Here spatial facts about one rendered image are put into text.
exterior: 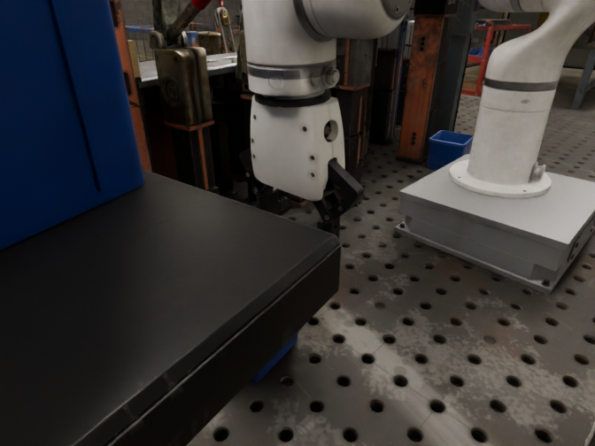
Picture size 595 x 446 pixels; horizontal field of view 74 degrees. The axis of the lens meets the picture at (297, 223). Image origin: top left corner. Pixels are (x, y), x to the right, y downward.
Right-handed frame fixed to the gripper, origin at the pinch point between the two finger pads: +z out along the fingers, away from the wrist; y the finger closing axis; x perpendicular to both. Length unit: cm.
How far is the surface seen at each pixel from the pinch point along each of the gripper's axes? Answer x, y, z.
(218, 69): -22.3, 39.6, -10.6
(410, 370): -4.7, -14.6, 18.4
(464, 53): -105, 22, -5
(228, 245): 22.0, -16.2, -15.8
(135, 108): 0.4, 31.7, -9.1
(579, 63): -815, 84, 101
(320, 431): 9.4, -11.0, 17.8
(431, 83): -75, 18, -1
